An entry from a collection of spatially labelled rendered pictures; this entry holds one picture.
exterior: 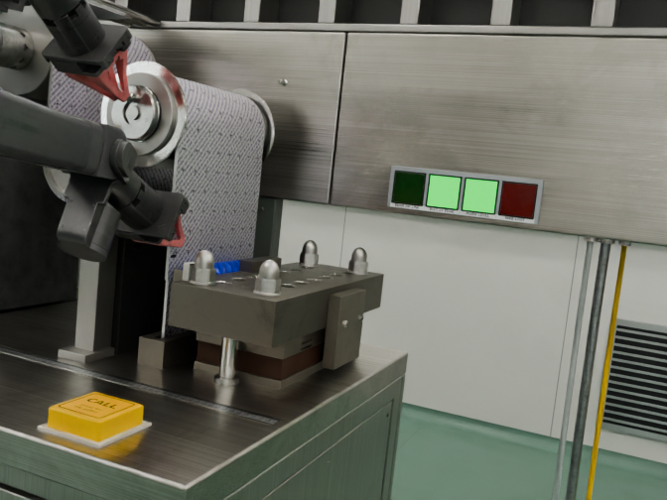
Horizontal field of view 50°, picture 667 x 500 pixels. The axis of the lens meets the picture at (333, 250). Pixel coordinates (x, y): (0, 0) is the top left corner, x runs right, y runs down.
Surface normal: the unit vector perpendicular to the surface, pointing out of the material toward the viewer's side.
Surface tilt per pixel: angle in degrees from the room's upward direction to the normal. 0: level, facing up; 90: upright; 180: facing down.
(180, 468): 0
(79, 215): 67
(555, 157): 90
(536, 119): 90
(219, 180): 90
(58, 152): 97
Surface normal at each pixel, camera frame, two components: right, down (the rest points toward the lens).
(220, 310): -0.40, 0.05
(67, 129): 0.97, 0.14
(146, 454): 0.11, -0.99
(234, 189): 0.91, 0.15
